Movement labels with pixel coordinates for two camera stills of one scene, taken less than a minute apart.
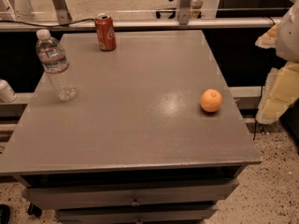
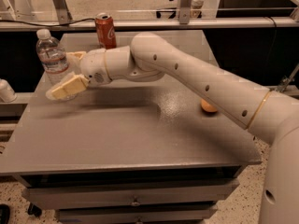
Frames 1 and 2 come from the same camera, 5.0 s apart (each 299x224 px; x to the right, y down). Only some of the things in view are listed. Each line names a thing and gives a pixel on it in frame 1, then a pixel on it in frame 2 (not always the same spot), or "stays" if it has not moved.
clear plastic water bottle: (54, 61) stays
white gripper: (289, 35) → (93, 65)
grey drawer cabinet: (151, 136) stays
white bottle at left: (7, 93) stays
